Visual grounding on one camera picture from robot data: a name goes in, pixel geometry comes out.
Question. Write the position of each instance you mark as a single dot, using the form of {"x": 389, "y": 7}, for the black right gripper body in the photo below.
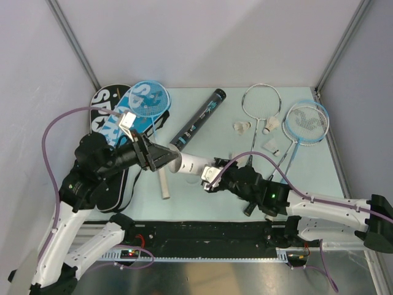
{"x": 228, "y": 183}

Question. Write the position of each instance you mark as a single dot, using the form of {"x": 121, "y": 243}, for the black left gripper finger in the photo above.
{"x": 152, "y": 149}
{"x": 161, "y": 161}

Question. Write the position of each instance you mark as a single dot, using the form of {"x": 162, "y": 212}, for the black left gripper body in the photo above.
{"x": 134, "y": 152}

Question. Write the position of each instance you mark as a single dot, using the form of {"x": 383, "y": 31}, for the white shuttlecock tube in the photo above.
{"x": 189, "y": 164}

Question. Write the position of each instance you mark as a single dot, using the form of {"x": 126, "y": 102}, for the white feather shuttlecock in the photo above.
{"x": 272, "y": 146}
{"x": 271, "y": 124}
{"x": 241, "y": 126}

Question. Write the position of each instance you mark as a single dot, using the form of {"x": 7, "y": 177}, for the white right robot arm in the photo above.
{"x": 371, "y": 219}

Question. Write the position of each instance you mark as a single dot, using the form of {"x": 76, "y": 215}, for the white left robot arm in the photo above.
{"x": 56, "y": 270}

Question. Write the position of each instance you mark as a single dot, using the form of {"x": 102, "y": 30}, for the clear tube lid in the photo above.
{"x": 193, "y": 180}

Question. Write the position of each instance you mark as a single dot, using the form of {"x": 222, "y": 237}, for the blue sport racket cover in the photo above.
{"x": 111, "y": 130}

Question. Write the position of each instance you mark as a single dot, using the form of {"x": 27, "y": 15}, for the blue racket white grip left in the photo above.
{"x": 149, "y": 100}

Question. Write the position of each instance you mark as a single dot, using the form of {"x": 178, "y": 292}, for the blue racket white grip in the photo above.
{"x": 149, "y": 100}
{"x": 305, "y": 124}

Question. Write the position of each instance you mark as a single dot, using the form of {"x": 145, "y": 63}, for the black shuttlecock tube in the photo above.
{"x": 199, "y": 118}

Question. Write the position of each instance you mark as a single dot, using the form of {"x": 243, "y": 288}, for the black sport racket cover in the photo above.
{"x": 117, "y": 97}

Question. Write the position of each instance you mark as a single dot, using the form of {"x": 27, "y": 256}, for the white racket black grip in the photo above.
{"x": 260, "y": 102}

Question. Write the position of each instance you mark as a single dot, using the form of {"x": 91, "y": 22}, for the blue racket white grip right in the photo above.
{"x": 305, "y": 124}

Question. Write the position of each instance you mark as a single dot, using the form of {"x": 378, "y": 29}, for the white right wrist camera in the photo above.
{"x": 209, "y": 174}

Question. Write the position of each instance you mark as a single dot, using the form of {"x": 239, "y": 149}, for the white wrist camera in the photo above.
{"x": 209, "y": 174}
{"x": 125, "y": 122}

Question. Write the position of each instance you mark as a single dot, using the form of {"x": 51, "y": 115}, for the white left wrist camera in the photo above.
{"x": 125, "y": 122}

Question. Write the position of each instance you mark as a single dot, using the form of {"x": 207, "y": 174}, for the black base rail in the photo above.
{"x": 215, "y": 239}

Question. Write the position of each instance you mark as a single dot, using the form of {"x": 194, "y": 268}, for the grey aluminium frame post left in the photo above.
{"x": 73, "y": 41}

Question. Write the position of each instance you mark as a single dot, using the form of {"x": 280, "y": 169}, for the grey aluminium frame post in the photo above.
{"x": 73, "y": 41}
{"x": 348, "y": 35}

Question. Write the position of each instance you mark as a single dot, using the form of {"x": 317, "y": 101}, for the grey aluminium frame post right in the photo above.
{"x": 348, "y": 35}

